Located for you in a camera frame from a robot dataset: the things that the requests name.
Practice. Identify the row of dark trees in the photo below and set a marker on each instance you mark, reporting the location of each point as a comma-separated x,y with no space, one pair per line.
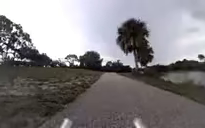
90,60

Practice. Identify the grey asphalt path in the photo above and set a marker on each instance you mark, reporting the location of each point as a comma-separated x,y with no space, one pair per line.
123,100

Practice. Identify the tall palm tree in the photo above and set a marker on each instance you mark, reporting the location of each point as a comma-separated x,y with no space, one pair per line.
133,36

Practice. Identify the robot's own part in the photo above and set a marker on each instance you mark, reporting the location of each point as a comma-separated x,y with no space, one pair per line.
138,123
66,123

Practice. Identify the wide grass field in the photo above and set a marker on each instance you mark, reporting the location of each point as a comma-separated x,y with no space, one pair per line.
33,90

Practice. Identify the distant tree line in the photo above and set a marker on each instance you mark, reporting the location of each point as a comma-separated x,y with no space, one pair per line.
190,65

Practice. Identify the grass strip beside water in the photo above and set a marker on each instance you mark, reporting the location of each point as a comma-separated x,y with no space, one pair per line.
186,90

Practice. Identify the large broad tree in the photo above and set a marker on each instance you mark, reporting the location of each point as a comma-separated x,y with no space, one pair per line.
6,36

